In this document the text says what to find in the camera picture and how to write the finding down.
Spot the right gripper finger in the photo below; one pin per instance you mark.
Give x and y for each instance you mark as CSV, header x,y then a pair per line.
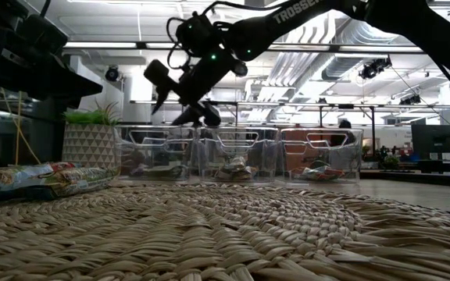
x,y
212,117
190,117

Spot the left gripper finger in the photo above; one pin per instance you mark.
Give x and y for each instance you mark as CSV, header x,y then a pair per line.
x,y
72,89
64,66

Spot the green-wrapped granola bar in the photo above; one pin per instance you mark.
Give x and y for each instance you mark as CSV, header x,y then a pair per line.
x,y
237,163
248,172
227,175
86,180

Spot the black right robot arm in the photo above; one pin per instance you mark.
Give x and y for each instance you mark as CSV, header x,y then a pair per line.
x,y
272,31

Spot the clear plastic bin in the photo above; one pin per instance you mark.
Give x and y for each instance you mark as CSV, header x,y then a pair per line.
x,y
264,156
178,156
350,164

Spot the succulent in patterned white pot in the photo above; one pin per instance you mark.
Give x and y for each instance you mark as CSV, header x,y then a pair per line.
x,y
90,150

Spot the round woven placemat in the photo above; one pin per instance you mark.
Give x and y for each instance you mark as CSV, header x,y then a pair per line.
x,y
225,234

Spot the person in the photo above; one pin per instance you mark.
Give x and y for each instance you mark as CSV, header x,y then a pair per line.
x,y
344,124

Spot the small green plant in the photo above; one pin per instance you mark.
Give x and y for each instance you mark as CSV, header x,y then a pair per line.
x,y
391,162

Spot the black computer monitor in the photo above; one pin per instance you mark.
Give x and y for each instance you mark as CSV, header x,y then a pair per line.
x,y
434,140

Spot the round black ceiling camera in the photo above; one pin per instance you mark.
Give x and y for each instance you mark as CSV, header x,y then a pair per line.
x,y
112,74
240,69

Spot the black overhead frame bar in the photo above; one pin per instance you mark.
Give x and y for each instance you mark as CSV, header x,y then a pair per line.
x,y
141,45

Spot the silver ventilation duct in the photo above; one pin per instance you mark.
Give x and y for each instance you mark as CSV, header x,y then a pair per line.
x,y
346,62

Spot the black ceiling camera cluster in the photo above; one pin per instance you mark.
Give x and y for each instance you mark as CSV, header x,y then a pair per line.
x,y
371,70

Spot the black aluminium table frame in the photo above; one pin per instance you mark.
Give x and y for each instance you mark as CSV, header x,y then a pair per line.
x,y
424,178

